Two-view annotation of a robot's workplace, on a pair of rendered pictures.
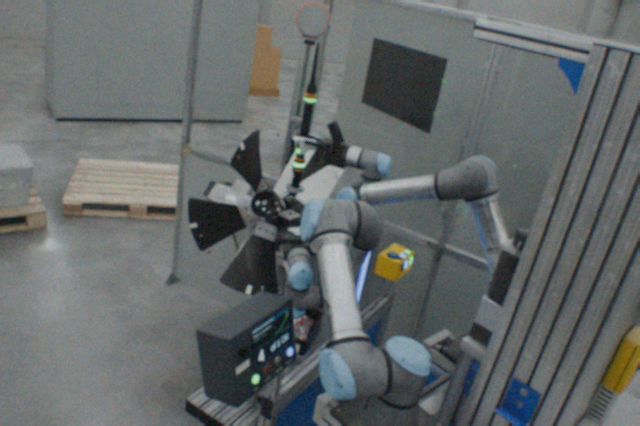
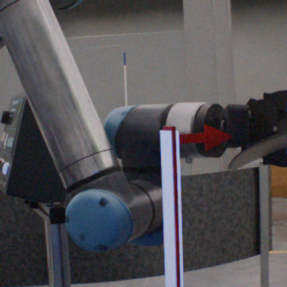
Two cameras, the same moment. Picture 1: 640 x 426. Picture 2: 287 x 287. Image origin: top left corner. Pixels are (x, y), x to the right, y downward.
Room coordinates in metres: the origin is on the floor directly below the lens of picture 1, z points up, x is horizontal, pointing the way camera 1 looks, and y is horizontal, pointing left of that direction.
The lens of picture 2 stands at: (2.13, -0.65, 1.20)
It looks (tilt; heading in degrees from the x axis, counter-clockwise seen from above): 3 degrees down; 134
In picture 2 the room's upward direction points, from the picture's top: 2 degrees counter-clockwise
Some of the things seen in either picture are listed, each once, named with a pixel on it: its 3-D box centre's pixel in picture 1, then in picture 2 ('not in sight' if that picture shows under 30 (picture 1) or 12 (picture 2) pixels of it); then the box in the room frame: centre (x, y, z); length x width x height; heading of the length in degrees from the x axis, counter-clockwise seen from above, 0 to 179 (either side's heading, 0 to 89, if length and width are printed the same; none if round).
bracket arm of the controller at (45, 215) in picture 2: not in sight; (46, 206); (1.18, 0.08, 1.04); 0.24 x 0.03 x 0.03; 152
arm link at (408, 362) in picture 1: (402, 368); not in sight; (1.07, -0.28, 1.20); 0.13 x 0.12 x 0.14; 110
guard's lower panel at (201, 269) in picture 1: (347, 295); not in sight; (2.54, -0.25, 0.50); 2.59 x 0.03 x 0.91; 62
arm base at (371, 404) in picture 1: (393, 403); not in sight; (1.07, -0.29, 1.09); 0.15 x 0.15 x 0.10
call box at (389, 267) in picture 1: (394, 263); not in sight; (2.00, -0.36, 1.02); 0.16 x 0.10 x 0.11; 152
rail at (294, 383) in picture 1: (338, 344); not in sight; (1.65, -0.17, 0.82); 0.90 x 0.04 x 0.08; 152
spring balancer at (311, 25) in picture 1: (312, 20); not in sight; (2.63, 0.18, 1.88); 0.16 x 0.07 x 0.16; 97
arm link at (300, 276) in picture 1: (300, 272); (147, 134); (1.51, 0.01, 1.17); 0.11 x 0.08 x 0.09; 9
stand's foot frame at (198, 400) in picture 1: (258, 395); not in sight; (2.15, 0.12, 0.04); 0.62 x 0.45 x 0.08; 152
